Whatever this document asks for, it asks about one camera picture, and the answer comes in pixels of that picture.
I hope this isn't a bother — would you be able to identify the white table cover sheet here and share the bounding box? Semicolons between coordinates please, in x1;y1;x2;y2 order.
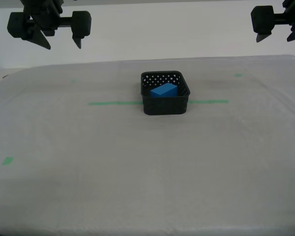
0;54;295;236

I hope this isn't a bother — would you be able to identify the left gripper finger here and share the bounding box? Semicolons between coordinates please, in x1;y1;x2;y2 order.
6;12;51;50
71;11;92;50

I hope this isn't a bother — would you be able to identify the black perforated plastic basket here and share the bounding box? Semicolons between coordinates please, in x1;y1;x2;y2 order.
140;70;191;116

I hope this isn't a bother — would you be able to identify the long green tape strip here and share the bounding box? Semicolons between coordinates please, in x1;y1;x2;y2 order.
88;99;230;106

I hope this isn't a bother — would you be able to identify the blue rectangular block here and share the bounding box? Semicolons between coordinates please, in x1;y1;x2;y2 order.
149;83;179;98

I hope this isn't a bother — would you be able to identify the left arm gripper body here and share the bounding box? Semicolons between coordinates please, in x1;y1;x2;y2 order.
19;0;73;37

